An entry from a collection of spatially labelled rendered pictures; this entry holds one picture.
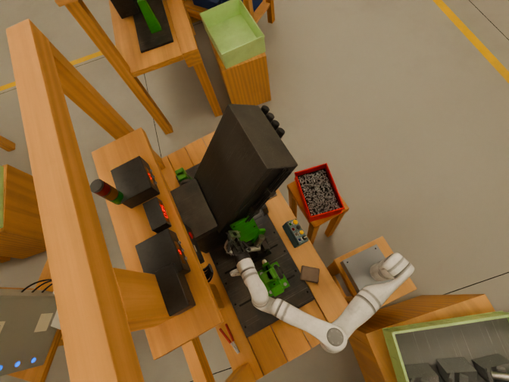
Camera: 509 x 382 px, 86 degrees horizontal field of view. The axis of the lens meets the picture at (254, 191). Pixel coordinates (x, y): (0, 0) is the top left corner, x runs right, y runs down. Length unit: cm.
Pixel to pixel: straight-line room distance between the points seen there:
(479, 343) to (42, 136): 202
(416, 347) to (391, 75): 271
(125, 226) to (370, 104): 274
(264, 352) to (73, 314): 113
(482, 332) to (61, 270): 182
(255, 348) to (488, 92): 328
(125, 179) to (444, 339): 169
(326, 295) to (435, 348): 57
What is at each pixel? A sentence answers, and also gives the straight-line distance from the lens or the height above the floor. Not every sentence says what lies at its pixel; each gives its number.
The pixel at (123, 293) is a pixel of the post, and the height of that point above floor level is 184.
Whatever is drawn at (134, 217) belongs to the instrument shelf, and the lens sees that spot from 118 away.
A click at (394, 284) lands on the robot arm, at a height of 128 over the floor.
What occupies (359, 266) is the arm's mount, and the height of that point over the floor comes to 94.
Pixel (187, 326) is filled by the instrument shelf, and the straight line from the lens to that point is 104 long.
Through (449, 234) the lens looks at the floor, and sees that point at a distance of 289.
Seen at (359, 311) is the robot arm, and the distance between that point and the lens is 123.
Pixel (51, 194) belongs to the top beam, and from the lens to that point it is 86.
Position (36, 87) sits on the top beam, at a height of 194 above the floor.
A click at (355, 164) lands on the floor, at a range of 287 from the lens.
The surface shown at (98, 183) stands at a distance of 107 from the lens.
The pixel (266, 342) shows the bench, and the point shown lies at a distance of 165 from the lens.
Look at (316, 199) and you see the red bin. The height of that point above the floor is 89.
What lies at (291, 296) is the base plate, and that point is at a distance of 161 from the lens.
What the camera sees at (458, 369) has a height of 92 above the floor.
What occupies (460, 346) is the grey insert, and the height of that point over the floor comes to 85.
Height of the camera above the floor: 251
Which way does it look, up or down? 67 degrees down
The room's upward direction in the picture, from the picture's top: 20 degrees counter-clockwise
